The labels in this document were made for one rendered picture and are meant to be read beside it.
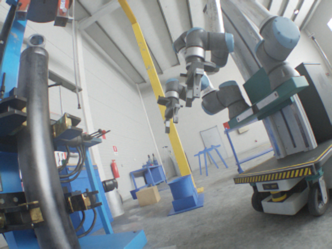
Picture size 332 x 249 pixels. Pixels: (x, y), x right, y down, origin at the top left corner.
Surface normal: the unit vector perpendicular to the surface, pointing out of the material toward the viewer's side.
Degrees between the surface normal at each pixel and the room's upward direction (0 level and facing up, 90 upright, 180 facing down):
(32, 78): 90
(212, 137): 90
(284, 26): 95
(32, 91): 90
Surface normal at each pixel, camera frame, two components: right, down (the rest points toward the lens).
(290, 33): -0.14, -0.12
